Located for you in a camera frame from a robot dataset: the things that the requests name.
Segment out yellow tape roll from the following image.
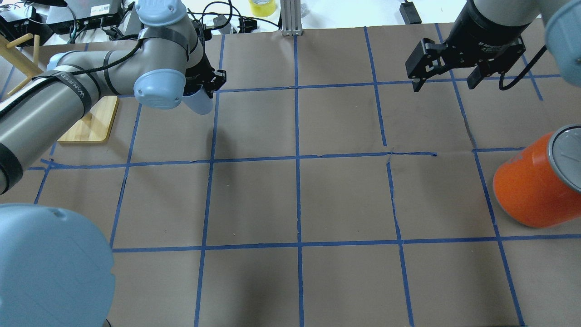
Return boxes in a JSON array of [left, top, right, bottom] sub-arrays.
[[248, 0, 277, 17]]

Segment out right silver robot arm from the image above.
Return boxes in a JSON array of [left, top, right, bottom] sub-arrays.
[[405, 0, 581, 92]]

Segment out orange can container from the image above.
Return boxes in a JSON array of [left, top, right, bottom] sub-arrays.
[[492, 124, 581, 228]]

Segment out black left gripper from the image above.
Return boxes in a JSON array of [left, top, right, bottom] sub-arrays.
[[183, 45, 227, 99]]

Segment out light blue plastic cup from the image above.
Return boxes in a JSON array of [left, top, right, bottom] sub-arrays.
[[182, 86, 213, 115]]

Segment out wooden cup rack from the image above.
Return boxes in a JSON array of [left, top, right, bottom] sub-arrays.
[[0, 33, 119, 144]]

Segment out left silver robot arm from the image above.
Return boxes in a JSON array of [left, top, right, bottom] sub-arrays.
[[0, 0, 226, 327]]

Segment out aluminium frame post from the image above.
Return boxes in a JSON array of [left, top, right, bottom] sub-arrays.
[[280, 0, 304, 36]]

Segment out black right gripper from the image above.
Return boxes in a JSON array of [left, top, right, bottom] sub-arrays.
[[405, 13, 526, 93]]

